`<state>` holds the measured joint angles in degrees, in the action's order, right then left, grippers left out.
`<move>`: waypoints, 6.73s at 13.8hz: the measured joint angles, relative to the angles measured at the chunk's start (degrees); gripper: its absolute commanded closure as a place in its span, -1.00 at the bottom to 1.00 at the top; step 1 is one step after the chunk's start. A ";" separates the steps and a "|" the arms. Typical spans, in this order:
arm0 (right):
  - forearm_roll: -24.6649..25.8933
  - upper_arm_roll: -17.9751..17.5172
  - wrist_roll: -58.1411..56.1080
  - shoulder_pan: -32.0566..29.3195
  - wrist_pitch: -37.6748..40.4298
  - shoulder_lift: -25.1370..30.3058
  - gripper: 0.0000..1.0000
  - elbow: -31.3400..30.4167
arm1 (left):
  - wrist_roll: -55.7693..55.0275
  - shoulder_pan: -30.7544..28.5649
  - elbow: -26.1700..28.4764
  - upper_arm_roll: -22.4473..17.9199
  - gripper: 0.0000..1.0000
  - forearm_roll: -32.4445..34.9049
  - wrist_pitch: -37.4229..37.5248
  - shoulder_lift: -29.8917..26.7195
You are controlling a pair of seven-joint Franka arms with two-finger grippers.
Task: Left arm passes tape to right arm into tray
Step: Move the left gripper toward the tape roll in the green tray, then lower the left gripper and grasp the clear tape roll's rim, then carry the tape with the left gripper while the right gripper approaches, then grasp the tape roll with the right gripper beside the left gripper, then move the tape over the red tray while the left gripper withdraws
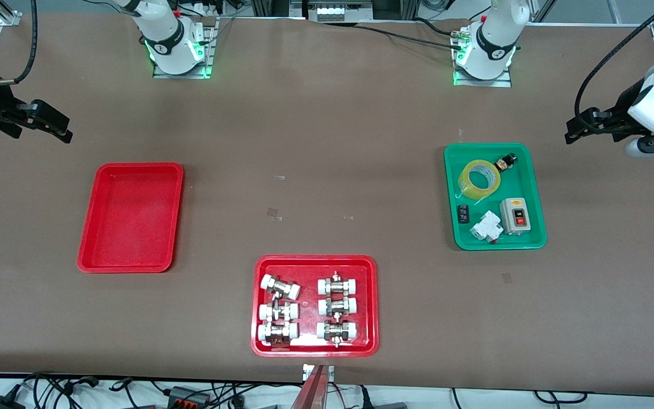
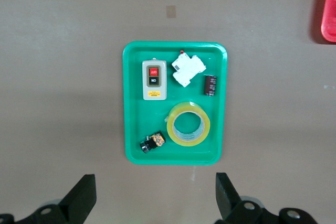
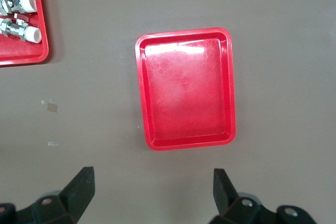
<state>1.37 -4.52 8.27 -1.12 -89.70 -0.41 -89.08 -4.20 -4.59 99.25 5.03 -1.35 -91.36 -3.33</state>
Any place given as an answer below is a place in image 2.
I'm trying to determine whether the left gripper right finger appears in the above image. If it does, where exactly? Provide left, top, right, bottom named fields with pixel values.
left=214, top=172, right=318, bottom=224

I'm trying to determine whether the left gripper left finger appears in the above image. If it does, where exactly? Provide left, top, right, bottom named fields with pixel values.
left=0, top=174, right=97, bottom=224

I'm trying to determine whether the yellowish clear tape roll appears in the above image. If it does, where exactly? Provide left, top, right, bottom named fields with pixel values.
left=164, top=101, right=211, bottom=147

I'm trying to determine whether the green plastic tray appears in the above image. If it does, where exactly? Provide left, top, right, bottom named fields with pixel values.
left=122, top=40, right=228, bottom=166

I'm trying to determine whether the red plastic tray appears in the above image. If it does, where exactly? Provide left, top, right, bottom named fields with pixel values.
left=320, top=0, right=336, bottom=43

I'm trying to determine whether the white circuit breaker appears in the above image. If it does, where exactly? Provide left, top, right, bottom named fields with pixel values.
left=171, top=50, right=207, bottom=88

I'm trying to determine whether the black push button switch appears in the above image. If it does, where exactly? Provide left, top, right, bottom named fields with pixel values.
left=139, top=130, right=166, bottom=154

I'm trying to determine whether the grey on-off switch box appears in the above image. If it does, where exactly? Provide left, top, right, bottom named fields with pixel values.
left=142, top=58, right=167, bottom=101

